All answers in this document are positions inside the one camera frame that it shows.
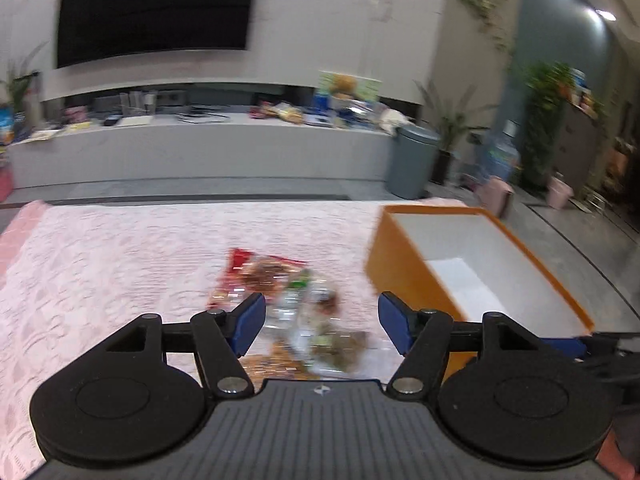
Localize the red brown snack packet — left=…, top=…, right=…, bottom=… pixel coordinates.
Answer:
left=207, top=247, right=309, bottom=312

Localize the hanging vine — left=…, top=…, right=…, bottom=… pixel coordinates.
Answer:
left=456, top=0, right=517, bottom=57

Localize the grey cabinet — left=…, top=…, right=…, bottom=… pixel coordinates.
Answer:
left=555, top=95, right=612, bottom=197

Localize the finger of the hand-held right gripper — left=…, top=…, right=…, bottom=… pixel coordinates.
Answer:
left=547, top=332, right=601, bottom=361

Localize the potted palm plant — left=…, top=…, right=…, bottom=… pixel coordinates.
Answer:
left=414, top=79, right=497, bottom=187

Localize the dark snack packet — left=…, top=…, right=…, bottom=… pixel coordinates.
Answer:
left=309, top=331, right=372, bottom=377

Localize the pink bin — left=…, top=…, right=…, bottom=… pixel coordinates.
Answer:
left=547, top=174, right=574, bottom=210
left=477, top=175, right=516, bottom=219

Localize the grey trash can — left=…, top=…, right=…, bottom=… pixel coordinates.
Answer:
left=387, top=124, right=442, bottom=200

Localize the white grey snack packet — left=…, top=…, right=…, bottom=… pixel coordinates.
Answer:
left=264, top=269, right=343, bottom=348

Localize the white television console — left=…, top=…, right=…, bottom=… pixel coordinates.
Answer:
left=7, top=109, right=401, bottom=192

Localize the black television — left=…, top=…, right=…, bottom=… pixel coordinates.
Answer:
left=55, top=0, right=261, bottom=70

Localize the red clothing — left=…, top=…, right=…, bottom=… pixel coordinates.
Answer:
left=595, top=437, right=640, bottom=480

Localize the pile of snack packets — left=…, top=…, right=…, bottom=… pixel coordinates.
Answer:
left=249, top=101, right=307, bottom=124

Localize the orange cardboard box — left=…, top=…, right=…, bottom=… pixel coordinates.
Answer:
left=365, top=204, right=596, bottom=382

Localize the tall green plant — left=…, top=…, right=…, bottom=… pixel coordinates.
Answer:
left=520, top=60, right=577, bottom=196

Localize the green leafy plant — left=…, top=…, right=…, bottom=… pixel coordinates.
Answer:
left=0, top=42, right=49, bottom=117

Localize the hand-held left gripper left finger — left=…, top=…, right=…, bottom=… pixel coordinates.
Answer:
left=105, top=292, right=267, bottom=400

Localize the white lace tablecloth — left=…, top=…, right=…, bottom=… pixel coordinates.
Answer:
left=0, top=200, right=468, bottom=480

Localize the yellow snack packet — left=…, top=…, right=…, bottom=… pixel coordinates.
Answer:
left=240, top=354, right=313, bottom=392

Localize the blue bag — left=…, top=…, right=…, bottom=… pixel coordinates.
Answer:
left=0, top=107, right=17, bottom=147

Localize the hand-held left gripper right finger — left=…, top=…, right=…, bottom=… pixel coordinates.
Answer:
left=377, top=290, right=543, bottom=401

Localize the blue water bottle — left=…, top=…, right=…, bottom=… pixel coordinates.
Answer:
left=479, top=132, right=521, bottom=187

